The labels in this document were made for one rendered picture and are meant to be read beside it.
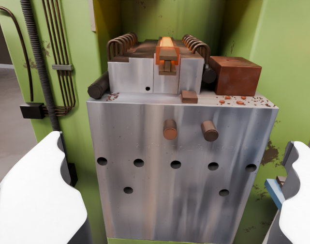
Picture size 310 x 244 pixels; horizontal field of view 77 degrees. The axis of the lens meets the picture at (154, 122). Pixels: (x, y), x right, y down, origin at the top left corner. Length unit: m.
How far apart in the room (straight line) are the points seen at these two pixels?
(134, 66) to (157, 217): 0.41
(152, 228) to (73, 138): 0.38
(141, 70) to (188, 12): 0.51
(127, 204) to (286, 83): 0.55
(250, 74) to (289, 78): 0.22
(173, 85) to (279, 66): 0.33
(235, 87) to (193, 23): 0.49
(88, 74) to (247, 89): 0.42
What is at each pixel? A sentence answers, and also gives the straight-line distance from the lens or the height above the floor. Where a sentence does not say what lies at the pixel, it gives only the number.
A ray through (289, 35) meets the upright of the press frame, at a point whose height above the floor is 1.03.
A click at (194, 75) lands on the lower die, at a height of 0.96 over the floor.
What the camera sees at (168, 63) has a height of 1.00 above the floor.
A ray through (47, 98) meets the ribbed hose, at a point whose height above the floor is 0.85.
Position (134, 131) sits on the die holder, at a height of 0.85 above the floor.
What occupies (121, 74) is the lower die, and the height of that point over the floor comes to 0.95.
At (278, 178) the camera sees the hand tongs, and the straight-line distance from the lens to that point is 0.59.
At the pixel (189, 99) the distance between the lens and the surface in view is 0.39.
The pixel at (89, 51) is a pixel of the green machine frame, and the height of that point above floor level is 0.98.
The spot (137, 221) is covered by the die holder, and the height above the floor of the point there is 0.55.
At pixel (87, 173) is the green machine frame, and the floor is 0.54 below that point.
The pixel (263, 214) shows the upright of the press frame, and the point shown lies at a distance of 1.00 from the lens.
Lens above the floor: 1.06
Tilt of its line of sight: 28 degrees down
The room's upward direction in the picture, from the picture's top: 1 degrees clockwise
